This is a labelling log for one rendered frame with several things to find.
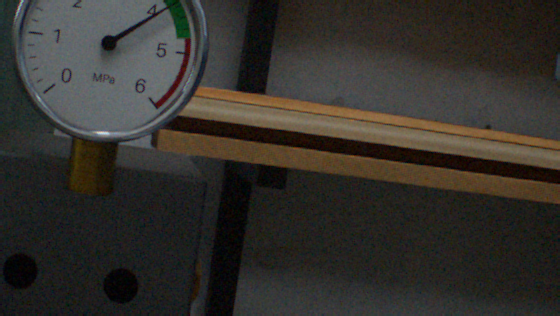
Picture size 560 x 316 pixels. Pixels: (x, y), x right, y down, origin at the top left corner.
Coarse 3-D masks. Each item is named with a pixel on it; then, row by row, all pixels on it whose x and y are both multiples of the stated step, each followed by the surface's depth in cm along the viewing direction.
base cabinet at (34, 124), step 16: (0, 0) 44; (16, 0) 47; (0, 16) 44; (0, 32) 44; (0, 48) 44; (0, 64) 45; (0, 80) 46; (16, 80) 53; (0, 96) 47; (16, 96) 55; (0, 112) 48; (16, 112) 56; (32, 112) 68; (0, 128) 49; (16, 128) 58; (32, 128) 70; (48, 128) 90
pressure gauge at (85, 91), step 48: (48, 0) 38; (96, 0) 38; (144, 0) 38; (192, 0) 38; (48, 48) 38; (96, 48) 38; (144, 48) 38; (192, 48) 39; (48, 96) 38; (96, 96) 38; (144, 96) 39; (192, 96) 39; (96, 144) 40; (96, 192) 41
